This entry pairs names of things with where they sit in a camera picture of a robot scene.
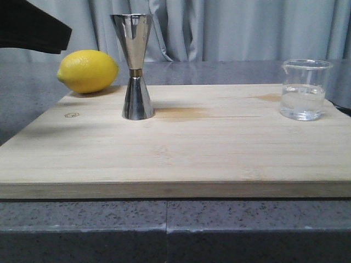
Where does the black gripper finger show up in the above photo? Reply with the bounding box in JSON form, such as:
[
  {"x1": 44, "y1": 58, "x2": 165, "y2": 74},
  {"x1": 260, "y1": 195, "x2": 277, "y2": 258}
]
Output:
[{"x1": 1, "y1": 1, "x2": 72, "y2": 54}]

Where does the steel double jigger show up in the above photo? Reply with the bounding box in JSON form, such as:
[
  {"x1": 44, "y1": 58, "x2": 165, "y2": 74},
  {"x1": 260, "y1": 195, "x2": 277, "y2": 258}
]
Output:
[{"x1": 110, "y1": 14, "x2": 155, "y2": 121}]

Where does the clear glass beaker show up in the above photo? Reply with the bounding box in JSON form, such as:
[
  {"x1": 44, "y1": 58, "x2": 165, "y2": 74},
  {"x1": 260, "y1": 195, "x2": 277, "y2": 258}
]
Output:
[{"x1": 279, "y1": 59, "x2": 333, "y2": 121}]

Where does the yellow lemon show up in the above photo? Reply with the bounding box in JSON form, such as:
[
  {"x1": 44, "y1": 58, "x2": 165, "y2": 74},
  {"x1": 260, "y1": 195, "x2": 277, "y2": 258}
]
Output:
[{"x1": 56, "y1": 49, "x2": 119, "y2": 94}]

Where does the grey curtain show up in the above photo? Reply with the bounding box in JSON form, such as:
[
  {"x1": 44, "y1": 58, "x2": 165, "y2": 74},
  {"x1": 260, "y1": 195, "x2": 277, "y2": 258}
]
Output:
[{"x1": 1, "y1": 1, "x2": 350, "y2": 62}]

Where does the light wooden cutting board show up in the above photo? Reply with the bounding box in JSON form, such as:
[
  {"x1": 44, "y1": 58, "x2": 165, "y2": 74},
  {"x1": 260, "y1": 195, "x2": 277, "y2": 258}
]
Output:
[{"x1": 1, "y1": 84, "x2": 350, "y2": 199}]

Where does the black metal board handle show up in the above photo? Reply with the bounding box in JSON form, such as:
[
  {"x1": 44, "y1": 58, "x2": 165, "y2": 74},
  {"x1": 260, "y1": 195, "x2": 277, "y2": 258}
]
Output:
[{"x1": 332, "y1": 100, "x2": 351, "y2": 116}]

